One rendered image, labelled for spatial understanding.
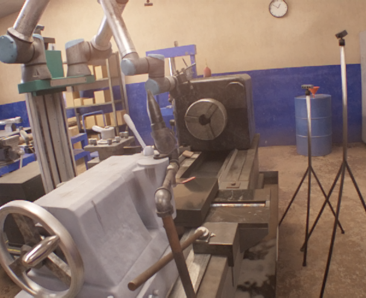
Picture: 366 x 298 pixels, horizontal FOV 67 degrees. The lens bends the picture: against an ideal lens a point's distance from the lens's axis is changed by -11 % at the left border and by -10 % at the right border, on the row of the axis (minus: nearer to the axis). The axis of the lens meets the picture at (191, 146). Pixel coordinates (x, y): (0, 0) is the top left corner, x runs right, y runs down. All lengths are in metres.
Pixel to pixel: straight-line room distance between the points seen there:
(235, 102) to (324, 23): 3.65
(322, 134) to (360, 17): 2.09
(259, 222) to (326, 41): 4.56
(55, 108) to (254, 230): 1.69
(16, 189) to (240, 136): 1.57
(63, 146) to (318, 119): 3.56
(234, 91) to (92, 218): 1.49
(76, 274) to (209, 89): 1.67
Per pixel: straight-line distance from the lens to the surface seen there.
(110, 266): 0.66
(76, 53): 2.26
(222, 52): 5.37
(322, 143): 4.77
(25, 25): 1.73
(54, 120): 2.29
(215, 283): 0.86
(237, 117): 2.04
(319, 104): 4.65
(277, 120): 5.37
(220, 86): 2.03
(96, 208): 0.65
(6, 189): 2.31
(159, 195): 0.58
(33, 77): 1.85
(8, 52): 1.73
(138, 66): 1.55
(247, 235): 1.08
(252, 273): 1.59
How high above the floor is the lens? 1.38
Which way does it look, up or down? 13 degrees down
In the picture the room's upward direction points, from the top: 7 degrees counter-clockwise
